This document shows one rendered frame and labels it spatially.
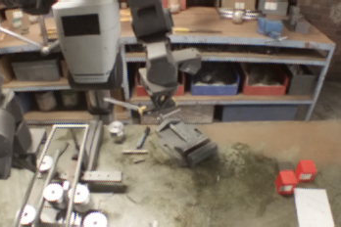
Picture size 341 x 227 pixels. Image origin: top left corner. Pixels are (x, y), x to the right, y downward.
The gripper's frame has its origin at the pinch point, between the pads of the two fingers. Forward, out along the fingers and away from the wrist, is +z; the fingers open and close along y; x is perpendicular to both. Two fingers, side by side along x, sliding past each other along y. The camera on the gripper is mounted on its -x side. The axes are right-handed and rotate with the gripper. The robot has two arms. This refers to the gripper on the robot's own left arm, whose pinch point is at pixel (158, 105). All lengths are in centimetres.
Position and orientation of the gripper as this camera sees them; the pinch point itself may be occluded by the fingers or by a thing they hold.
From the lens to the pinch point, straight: 71.2
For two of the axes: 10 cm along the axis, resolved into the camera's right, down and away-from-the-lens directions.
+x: -9.1, 2.6, -3.1
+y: -4.1, -6.4, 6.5
